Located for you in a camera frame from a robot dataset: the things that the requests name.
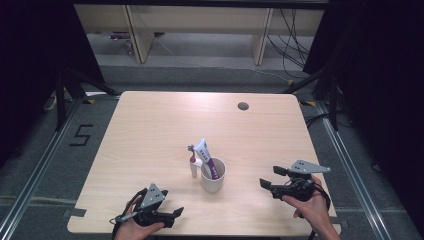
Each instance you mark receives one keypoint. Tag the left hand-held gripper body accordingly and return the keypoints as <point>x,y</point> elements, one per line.
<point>151,196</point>

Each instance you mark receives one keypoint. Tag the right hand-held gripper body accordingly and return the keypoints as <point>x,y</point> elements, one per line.
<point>300,190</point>

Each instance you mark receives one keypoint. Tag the aluminium floor rail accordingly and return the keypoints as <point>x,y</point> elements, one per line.
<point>353,166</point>
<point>33,173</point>

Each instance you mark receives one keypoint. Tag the yellow black tape piece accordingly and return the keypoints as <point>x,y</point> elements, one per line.
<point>308,103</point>
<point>89,100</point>

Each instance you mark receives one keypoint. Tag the small colourful floor clutter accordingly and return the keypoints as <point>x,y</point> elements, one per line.
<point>125,41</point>

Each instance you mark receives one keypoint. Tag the white and purple toothpaste tube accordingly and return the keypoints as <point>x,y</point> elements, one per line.
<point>206,156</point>

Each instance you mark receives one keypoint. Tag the person's right hand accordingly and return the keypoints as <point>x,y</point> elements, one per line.
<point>308,210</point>

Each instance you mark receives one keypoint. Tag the light wooden shelf unit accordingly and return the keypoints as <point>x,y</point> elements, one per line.
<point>200,23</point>

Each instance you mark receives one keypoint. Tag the black metal stand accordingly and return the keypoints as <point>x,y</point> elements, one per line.
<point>328,90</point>
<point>71,90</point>

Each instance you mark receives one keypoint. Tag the round grey table grommet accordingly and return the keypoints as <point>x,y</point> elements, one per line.
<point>243,106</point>

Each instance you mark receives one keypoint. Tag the person's left hand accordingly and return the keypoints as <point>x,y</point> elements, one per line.
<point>133,231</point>

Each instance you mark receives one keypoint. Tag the white cup with side tube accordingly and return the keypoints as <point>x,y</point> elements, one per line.
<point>212,176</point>

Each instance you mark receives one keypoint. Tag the black curtain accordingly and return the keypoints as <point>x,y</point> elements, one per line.
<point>380,83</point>
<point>30,66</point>

